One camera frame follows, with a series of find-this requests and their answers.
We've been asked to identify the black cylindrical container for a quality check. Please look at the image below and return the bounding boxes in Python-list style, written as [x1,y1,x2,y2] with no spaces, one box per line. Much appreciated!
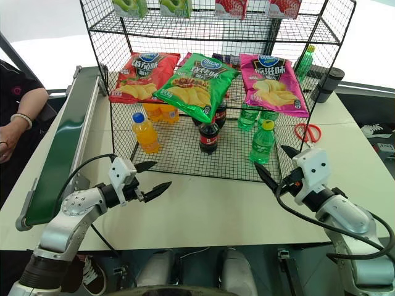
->
[310,68,345,104]

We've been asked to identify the person's bare hand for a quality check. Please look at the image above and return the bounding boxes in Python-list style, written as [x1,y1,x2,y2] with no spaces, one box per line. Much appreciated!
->
[0,124,23,165]

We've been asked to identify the green soda bottle yellow cap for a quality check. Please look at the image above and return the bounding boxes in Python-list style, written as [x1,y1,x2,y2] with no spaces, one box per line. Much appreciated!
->
[249,120,277,165]

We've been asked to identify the grey rounded shape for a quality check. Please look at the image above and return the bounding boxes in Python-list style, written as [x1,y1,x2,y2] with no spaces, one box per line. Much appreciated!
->
[136,249,177,296]
[220,247,259,296]

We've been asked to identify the slim green ribbed bottle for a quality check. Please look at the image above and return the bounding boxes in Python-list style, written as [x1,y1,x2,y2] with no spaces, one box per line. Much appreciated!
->
[294,44,317,84]

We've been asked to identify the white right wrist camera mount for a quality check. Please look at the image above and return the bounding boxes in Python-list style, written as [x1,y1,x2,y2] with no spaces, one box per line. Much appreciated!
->
[291,148,331,206]

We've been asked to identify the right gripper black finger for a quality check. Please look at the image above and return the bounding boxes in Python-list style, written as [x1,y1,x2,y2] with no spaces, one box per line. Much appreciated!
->
[280,144,299,160]
[253,162,281,195]

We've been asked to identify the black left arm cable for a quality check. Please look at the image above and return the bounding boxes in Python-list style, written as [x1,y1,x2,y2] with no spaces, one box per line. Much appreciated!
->
[51,153,117,218]

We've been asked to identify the black table leg bracket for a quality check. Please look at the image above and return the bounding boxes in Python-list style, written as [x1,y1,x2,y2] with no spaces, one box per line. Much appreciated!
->
[276,247,307,296]

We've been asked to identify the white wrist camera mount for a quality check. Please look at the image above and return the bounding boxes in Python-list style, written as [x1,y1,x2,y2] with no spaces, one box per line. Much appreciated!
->
[291,148,331,206]
[107,157,138,207]

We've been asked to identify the green conveyor belt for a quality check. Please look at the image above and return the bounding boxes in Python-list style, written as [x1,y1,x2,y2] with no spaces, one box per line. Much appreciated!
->
[15,65,108,232]

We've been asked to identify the orange juice bottle blue cap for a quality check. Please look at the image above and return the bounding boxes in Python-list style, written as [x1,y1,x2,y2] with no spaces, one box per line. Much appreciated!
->
[131,112,162,154]

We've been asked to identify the pink potato chip bag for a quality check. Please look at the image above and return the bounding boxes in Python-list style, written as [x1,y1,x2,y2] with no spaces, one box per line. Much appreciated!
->
[239,53,310,119]

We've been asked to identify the white power strip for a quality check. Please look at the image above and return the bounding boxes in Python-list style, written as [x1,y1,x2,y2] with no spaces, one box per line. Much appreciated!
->
[372,141,395,154]

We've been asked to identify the white bead bracelet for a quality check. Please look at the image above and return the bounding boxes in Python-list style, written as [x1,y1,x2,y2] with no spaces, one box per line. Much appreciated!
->
[9,113,33,131]

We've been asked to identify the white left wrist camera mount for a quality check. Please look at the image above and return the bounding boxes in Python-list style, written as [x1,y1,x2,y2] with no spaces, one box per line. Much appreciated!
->
[107,157,138,207]

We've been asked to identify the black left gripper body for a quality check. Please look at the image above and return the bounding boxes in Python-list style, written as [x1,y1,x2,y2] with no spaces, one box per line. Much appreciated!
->
[123,177,146,204]

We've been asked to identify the person's black shirt torso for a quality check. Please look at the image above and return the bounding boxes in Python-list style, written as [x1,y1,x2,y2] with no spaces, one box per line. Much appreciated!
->
[0,58,51,204]

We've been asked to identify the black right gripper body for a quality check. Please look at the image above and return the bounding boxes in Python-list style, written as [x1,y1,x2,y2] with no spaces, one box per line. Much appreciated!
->
[276,167,306,199]

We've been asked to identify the magenta snack bag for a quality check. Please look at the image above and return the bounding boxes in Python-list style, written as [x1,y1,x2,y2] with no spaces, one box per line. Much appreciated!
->
[178,52,194,68]

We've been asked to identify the black wire shelf rack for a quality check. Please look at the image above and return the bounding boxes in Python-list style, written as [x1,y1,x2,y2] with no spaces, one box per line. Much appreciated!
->
[79,0,357,184]

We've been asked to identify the red potato chip bag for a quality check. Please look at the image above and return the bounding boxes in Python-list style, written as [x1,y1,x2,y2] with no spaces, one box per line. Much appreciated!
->
[108,52,181,104]

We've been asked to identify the red handled scissors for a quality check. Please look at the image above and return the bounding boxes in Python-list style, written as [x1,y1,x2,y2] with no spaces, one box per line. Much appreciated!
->
[293,122,323,149]

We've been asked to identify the black white sneaker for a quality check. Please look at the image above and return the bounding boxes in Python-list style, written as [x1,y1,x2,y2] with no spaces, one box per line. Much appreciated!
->
[360,123,395,140]
[80,255,108,296]

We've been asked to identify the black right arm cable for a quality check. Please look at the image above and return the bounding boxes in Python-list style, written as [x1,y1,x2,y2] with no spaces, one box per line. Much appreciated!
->
[275,183,390,260]

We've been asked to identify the cola bottle red label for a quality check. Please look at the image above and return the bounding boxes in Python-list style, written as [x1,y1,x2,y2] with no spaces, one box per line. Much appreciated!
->
[198,121,221,154]
[214,99,228,129]

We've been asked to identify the green potato chip bag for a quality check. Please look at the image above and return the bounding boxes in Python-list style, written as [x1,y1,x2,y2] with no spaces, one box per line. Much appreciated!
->
[152,52,241,123]

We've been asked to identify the dark purple snack pack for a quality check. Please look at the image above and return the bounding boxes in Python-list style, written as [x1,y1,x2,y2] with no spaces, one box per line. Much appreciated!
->
[212,53,242,68]

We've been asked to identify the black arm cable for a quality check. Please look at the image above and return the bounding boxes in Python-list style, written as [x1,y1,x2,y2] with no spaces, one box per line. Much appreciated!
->
[51,153,117,218]
[275,183,390,260]

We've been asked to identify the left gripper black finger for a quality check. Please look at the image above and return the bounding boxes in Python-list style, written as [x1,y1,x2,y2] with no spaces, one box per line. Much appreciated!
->
[134,160,159,175]
[143,181,173,203]

